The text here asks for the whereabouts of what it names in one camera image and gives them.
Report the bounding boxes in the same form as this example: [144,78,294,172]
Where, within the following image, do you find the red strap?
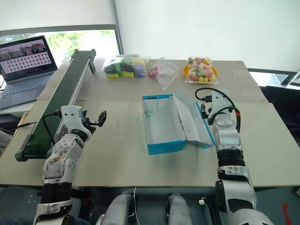
[282,203,289,225]

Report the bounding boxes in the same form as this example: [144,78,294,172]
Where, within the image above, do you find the grey open laptop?
[0,35,59,110]

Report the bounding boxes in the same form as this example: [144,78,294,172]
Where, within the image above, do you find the black side desk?
[247,67,300,132]

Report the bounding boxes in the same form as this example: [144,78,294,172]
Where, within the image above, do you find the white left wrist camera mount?
[60,105,92,142]

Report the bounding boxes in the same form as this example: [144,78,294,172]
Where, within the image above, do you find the yellow plate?
[183,64,219,83]

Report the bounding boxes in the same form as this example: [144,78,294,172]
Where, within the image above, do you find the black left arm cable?
[16,112,62,146]

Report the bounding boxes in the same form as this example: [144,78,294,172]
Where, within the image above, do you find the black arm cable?
[16,112,62,146]
[195,87,242,132]

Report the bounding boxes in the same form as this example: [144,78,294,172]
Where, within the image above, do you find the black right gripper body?
[200,102,213,119]

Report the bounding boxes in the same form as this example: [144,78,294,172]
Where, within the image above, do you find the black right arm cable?
[195,87,242,132]

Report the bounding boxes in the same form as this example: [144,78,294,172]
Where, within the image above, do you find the blue cardboard box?
[142,90,216,156]

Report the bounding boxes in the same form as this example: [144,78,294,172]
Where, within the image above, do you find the grey window frame post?
[110,0,124,55]

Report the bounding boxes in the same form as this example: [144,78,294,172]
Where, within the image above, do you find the dark green conveyor belt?
[15,48,97,163]

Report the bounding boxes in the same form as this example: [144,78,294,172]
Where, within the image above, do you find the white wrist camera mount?
[60,105,92,142]
[207,89,232,123]

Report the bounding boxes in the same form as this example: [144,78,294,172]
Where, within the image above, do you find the grey rounded robot leg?
[165,193,193,225]
[95,191,137,225]

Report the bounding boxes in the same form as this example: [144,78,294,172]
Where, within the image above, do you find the white laptop desk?
[0,100,36,116]

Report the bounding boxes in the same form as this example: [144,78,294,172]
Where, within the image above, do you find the clear bag with red items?
[148,57,179,91]

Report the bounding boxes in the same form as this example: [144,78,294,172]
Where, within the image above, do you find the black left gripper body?
[82,114,100,132]

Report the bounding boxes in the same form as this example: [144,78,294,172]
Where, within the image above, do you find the bag of colourful candies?
[184,56,219,84]

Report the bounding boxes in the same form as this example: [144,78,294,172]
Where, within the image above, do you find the thin white cable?
[127,187,137,218]

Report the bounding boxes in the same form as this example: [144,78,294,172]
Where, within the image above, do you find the bag of coloured sponges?
[101,54,151,80]

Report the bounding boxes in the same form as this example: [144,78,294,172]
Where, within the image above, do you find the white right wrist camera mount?
[207,89,232,123]

